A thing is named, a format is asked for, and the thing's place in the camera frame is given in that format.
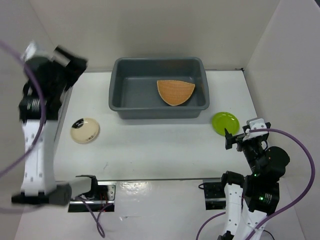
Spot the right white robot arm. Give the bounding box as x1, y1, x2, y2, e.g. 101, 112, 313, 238
218, 131, 290, 240

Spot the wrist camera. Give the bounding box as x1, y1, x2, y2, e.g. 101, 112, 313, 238
242, 118, 268, 141
20, 40, 51, 62

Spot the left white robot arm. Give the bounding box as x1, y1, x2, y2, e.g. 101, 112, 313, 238
11, 41, 100, 206

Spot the cream plate with black mark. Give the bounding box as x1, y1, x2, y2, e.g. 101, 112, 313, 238
70, 117, 100, 144

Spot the aluminium table edge rail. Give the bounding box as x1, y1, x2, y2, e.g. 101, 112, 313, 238
54, 87, 73, 143

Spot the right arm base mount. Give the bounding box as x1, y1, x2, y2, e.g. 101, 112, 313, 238
198, 178, 226, 211

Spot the orange woven triangular basket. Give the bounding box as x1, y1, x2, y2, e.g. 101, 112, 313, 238
156, 80, 196, 107

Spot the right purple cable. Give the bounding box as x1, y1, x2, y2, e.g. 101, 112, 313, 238
195, 128, 316, 240

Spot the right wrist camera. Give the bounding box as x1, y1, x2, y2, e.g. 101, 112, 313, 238
242, 118, 268, 141

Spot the grey plastic bin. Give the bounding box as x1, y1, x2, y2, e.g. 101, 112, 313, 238
108, 57, 210, 120

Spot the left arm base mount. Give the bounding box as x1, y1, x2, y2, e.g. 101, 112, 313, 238
68, 180, 117, 213

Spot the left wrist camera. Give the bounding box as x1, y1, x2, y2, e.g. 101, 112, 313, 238
20, 40, 51, 62

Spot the green round plate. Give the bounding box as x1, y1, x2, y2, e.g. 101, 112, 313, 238
211, 112, 240, 136

